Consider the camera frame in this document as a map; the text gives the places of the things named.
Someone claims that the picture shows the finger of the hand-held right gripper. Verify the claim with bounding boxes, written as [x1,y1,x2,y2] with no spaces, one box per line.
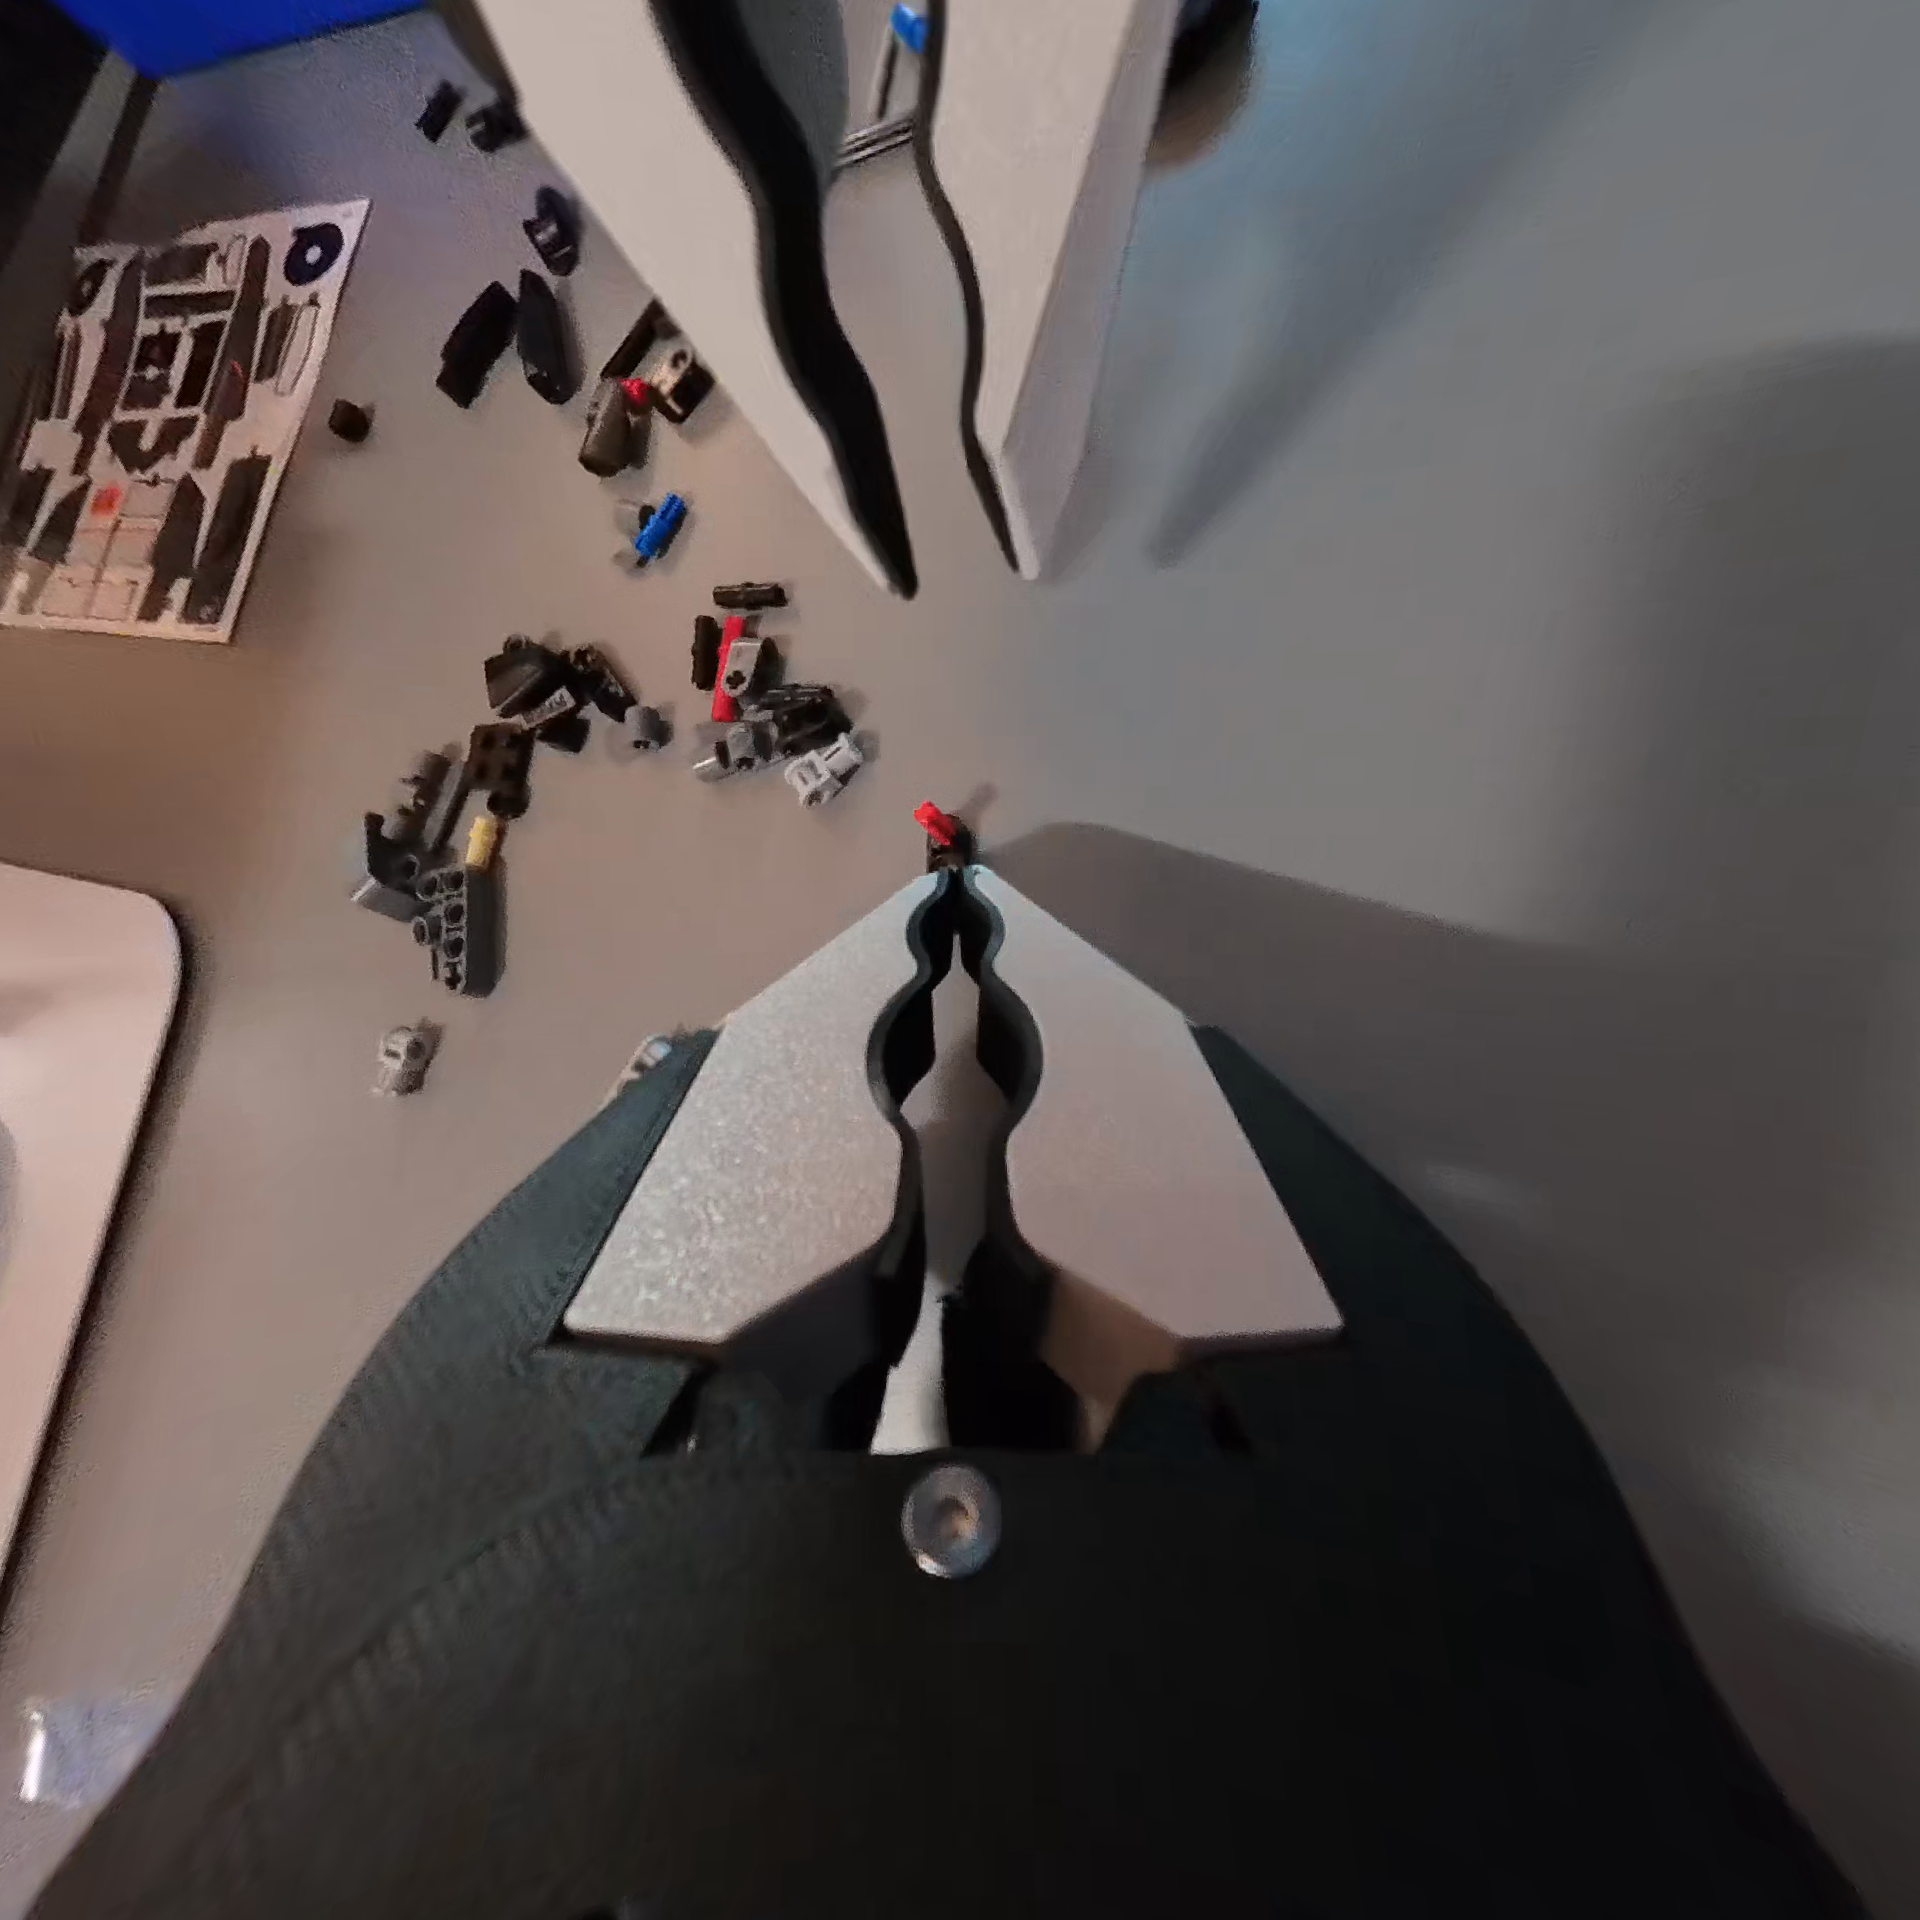
[473,0,922,601]
[912,0,1192,585]

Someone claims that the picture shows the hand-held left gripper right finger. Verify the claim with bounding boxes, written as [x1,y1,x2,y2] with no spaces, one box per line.
[959,867,1346,1427]

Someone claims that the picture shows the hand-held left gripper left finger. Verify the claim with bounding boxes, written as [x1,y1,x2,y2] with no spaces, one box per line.
[561,872,963,1450]

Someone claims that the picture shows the scattered loose lego pieces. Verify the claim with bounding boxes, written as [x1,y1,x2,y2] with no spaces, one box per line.
[353,77,875,1105]

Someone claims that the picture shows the lego sticker sheet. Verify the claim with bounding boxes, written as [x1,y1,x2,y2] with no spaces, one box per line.
[0,198,375,648]

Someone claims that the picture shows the blue storage bin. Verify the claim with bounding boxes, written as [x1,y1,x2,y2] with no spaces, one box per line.
[66,0,441,80]

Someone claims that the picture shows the white desk stand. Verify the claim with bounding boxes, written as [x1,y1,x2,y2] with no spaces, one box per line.
[0,860,186,1568]

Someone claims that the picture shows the small empty clear bag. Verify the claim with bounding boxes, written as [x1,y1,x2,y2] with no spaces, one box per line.
[11,1692,161,1806]

